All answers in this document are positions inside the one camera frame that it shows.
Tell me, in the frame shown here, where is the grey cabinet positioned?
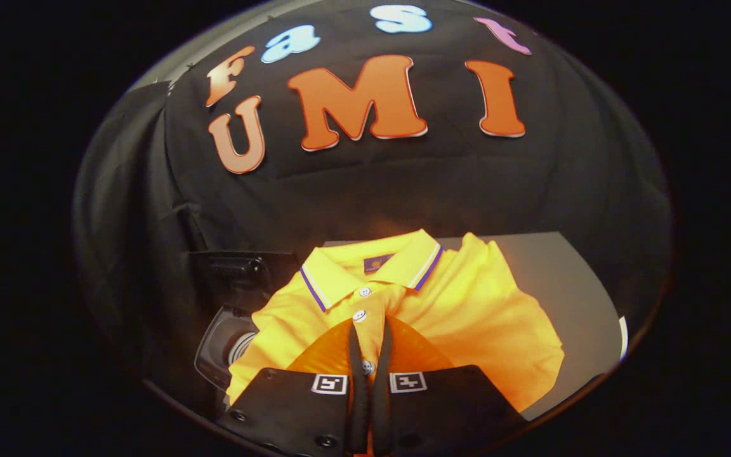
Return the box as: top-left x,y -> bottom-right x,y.
324,232 -> 624,421

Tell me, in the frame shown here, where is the black backdrop cloth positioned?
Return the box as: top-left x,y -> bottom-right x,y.
72,0 -> 674,407

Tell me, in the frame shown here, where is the yellow polo shirt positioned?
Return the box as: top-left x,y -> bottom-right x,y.
226,228 -> 566,413

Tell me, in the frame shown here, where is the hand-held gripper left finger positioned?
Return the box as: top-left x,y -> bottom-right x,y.
215,319 -> 371,457

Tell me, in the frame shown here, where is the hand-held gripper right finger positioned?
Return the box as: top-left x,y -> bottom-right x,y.
371,316 -> 529,457

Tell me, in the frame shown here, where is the dark washing machine lid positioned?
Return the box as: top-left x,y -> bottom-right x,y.
188,249 -> 303,312

